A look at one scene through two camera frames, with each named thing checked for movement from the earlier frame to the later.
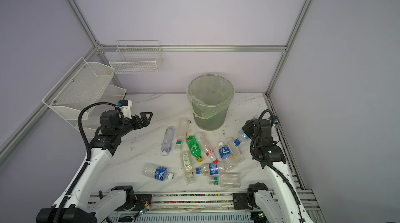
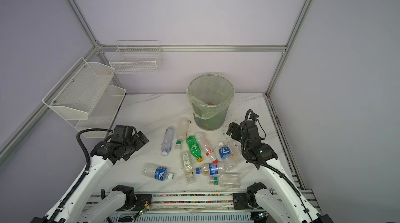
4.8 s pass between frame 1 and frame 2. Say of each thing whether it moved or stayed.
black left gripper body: moved
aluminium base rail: stayed
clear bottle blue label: stayed
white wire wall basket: stayed
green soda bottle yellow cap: stayed
